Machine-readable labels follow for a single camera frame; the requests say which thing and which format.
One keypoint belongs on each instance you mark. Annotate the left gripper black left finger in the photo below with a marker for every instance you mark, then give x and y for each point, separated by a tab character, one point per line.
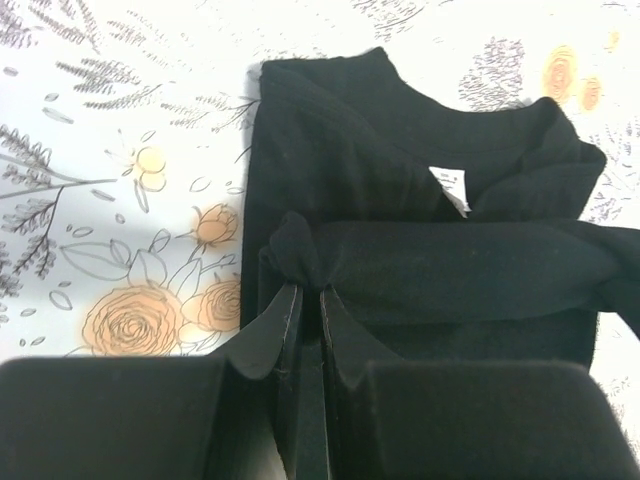
226	415

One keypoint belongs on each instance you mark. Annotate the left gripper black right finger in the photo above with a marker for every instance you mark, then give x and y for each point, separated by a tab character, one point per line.
391	418

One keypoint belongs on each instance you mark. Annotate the black t shirt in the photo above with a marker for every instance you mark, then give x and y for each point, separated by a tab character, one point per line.
446	234

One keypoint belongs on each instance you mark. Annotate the floral tablecloth mat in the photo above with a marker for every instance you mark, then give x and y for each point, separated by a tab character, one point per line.
123	122

